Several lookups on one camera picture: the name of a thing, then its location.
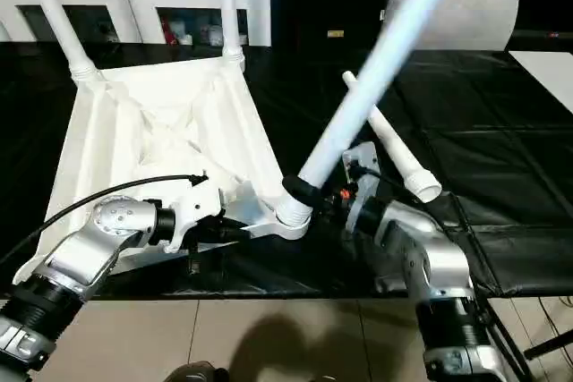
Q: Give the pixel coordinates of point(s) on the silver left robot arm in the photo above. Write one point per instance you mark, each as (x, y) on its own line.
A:
(81, 266)

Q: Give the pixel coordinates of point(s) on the black stand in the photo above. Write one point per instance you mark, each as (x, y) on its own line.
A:
(551, 343)

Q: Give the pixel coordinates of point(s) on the white plastic table leg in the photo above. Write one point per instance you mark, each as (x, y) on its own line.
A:
(376, 69)
(229, 6)
(394, 145)
(58, 15)

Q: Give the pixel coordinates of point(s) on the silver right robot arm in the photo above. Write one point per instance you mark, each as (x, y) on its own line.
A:
(430, 266)

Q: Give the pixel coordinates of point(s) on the grey white pillow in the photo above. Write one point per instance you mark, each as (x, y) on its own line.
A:
(466, 15)

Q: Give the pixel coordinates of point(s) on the white board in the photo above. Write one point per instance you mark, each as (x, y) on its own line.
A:
(551, 78)

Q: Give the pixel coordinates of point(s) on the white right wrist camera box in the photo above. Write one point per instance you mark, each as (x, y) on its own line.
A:
(363, 172)

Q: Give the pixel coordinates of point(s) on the black work mat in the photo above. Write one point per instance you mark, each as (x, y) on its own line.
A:
(501, 158)

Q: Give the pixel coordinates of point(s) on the white plastic table top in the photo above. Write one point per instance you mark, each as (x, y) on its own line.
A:
(152, 131)

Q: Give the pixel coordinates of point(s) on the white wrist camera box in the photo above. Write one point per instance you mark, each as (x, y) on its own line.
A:
(195, 207)
(363, 172)

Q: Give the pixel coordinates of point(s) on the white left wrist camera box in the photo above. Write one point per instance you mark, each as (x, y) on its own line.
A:
(195, 207)

